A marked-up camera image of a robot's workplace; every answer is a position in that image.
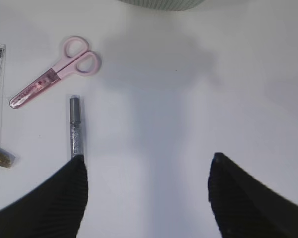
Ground green plastic basket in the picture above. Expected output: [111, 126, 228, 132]
[121, 0, 204, 11]

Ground silver glitter pen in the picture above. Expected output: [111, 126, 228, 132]
[69, 95, 84, 158]

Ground gold glitter pen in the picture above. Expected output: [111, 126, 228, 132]
[0, 148, 16, 168]

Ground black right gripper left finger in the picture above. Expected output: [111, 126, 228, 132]
[0, 155, 89, 238]

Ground pink scissors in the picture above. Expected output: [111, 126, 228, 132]
[9, 36, 101, 109]

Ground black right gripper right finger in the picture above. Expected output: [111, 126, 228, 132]
[208, 152, 298, 238]

